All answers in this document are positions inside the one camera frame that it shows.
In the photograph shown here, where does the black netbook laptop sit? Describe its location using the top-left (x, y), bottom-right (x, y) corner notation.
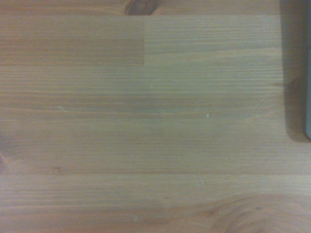
top-left (302, 0), bottom-right (311, 142)

